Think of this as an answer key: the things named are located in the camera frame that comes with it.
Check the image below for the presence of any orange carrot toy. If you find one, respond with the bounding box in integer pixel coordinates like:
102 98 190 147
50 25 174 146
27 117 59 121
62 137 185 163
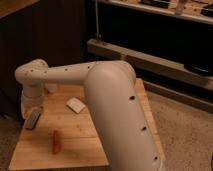
52 130 61 154

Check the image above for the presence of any background shelf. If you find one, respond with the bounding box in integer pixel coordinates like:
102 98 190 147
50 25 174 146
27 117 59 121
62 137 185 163
98 0 213 25

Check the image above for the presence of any vertical metal pole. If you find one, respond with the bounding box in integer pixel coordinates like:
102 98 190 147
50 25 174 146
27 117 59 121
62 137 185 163
95 0 101 42

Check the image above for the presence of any white flat sponge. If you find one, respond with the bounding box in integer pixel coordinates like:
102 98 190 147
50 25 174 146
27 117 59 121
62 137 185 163
66 97 86 114

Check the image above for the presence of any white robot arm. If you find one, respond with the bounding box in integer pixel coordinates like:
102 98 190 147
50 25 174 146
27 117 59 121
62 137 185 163
15 59 166 171

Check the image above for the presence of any wooden table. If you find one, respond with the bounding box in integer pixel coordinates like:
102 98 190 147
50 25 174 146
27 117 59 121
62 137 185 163
8 78 167 171

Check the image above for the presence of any dark wooden cabinet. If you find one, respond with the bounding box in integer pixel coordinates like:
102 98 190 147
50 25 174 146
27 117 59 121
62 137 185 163
0 0 86 120

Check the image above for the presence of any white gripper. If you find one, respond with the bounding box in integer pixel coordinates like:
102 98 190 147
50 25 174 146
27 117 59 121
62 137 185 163
21 94 44 120

